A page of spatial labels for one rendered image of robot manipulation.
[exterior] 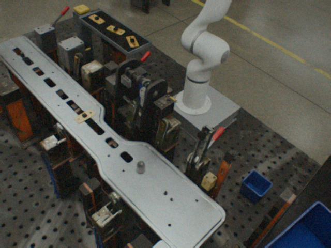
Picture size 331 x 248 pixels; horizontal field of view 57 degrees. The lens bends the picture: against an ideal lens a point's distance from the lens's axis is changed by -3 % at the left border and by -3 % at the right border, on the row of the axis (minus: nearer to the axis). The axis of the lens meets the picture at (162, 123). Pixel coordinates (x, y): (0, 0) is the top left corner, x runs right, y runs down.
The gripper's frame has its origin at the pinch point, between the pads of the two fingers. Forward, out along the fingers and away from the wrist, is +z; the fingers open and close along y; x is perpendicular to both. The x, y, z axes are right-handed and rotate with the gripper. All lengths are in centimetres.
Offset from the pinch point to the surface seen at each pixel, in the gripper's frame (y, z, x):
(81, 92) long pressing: 18, 45, -24
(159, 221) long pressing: 34, 45, 41
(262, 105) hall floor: -154, 145, -3
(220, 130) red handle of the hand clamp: 0.5, 30.4, 35.8
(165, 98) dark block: 1.8, 33.0, 10.7
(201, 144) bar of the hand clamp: 9.9, 30.6, 35.2
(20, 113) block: 41, 56, -41
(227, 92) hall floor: -142, 145, -35
